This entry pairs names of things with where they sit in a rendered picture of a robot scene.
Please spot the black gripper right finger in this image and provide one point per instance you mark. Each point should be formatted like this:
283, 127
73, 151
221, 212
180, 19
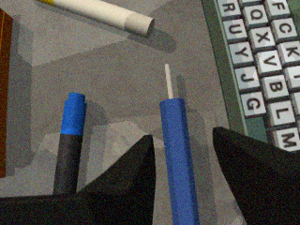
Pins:
265, 180

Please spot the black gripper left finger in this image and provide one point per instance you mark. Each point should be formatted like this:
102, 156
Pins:
123, 195

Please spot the blue stylus with white tip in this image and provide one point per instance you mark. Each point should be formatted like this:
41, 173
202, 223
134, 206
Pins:
178, 157

